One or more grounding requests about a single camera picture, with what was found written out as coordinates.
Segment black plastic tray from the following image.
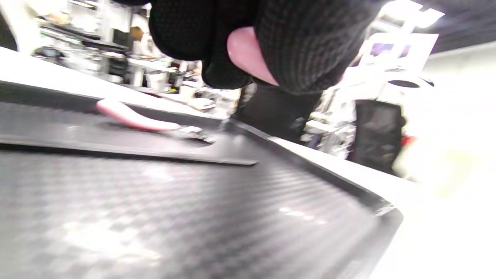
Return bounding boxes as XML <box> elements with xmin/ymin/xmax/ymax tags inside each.
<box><xmin>0</xmin><ymin>79</ymin><xmax>403</xmax><ymax>279</ymax></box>

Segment black office chair grey armrests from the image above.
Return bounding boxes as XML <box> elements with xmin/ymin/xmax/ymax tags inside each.
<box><xmin>347</xmin><ymin>99</ymin><xmax>405</xmax><ymax>175</ymax></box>

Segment black chopstick utensil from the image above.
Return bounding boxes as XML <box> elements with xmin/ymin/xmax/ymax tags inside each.
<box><xmin>0</xmin><ymin>141</ymin><xmax>258</xmax><ymax>166</ymax></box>
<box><xmin>0</xmin><ymin>134</ymin><xmax>256</xmax><ymax>163</ymax></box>

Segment person's left hand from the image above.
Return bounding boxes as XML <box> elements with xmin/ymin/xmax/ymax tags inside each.
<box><xmin>149</xmin><ymin>0</ymin><xmax>384</xmax><ymax>95</ymax></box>

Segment black mesh office chair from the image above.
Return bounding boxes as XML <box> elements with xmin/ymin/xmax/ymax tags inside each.
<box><xmin>232</xmin><ymin>83</ymin><xmax>322</xmax><ymax>144</ymax></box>

